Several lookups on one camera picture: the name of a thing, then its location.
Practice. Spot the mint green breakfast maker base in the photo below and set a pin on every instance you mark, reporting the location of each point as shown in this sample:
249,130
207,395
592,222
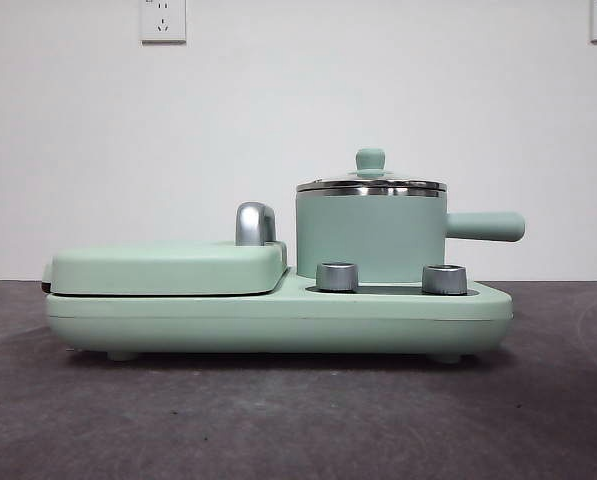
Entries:
278,320

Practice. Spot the mint green hinged griddle cover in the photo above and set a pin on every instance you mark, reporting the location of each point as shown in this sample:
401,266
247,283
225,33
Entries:
163,267

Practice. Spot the silver control knob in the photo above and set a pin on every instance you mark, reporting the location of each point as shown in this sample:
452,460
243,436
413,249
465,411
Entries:
444,279
336,276

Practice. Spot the glass lid with green knob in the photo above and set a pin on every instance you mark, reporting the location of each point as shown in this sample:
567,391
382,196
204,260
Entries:
370,160

